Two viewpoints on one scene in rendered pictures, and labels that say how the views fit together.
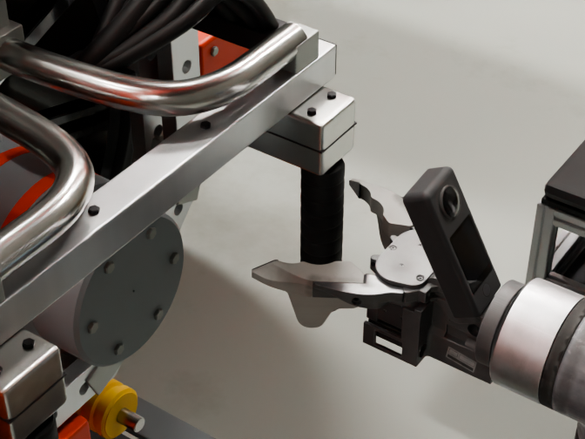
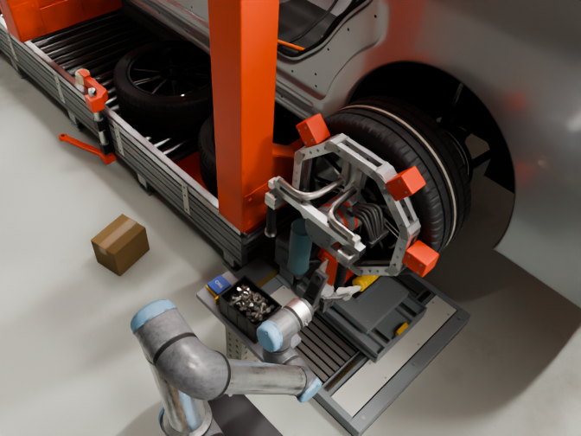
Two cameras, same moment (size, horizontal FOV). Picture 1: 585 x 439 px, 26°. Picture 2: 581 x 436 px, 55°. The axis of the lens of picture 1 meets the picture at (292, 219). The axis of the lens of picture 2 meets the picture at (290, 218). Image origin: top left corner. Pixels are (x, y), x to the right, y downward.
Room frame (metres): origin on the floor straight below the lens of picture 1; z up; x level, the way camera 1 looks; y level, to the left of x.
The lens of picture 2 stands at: (0.78, -1.17, 2.34)
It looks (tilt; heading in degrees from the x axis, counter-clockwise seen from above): 48 degrees down; 97
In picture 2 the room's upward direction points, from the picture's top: 5 degrees clockwise
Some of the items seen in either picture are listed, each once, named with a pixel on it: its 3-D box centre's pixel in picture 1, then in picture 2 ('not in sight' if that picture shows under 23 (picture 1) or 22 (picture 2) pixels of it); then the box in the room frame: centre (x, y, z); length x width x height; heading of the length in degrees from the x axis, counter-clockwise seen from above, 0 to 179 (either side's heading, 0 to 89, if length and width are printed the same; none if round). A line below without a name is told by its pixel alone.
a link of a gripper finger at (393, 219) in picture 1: (384, 224); (347, 294); (0.86, -0.08, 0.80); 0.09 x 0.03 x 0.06; 19
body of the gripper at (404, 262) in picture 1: (442, 305); (316, 299); (0.76, -0.12, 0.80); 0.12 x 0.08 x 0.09; 55
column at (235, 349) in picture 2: not in sight; (242, 341); (0.48, 0.00, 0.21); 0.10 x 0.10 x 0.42; 55
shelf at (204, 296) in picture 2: not in sight; (247, 317); (0.51, -0.01, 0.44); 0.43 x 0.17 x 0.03; 145
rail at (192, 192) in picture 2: not in sight; (104, 118); (-0.63, 1.18, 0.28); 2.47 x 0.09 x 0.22; 145
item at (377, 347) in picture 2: not in sight; (360, 300); (0.96, 0.38, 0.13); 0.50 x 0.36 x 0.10; 145
